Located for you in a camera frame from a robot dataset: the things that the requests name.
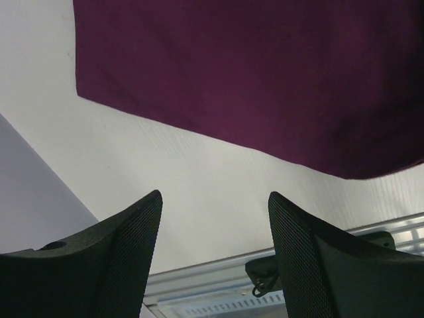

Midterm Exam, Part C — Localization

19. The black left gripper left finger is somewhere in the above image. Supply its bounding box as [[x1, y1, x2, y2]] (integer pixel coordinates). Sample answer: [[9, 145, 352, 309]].
[[1, 190, 162, 317]]

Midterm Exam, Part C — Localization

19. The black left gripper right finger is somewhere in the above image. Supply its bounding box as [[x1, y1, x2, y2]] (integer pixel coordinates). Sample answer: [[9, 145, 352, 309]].
[[268, 191, 423, 317]]

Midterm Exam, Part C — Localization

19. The purple cloth mat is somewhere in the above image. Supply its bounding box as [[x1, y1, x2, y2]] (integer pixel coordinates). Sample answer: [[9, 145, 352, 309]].
[[73, 1, 423, 180]]

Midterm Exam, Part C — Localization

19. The front aluminium rail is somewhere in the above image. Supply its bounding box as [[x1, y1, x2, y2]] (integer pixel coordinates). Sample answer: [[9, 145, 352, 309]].
[[143, 213, 423, 307]]

